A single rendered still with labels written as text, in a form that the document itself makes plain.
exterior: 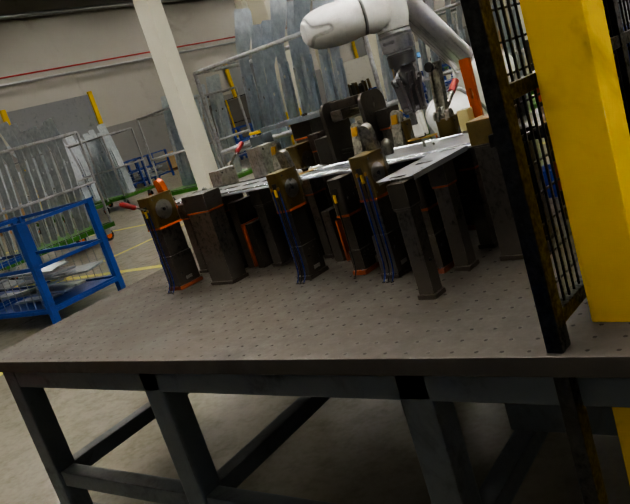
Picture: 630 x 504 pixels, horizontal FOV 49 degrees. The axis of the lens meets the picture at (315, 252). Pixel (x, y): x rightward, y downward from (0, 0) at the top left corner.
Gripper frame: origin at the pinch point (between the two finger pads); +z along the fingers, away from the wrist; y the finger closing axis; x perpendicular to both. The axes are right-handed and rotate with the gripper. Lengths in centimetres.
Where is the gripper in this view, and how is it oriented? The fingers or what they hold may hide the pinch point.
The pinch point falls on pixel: (418, 123)
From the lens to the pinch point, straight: 198.0
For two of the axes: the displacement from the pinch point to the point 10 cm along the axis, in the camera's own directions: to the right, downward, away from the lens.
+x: 7.3, -0.8, -6.8
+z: 3.0, 9.3, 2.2
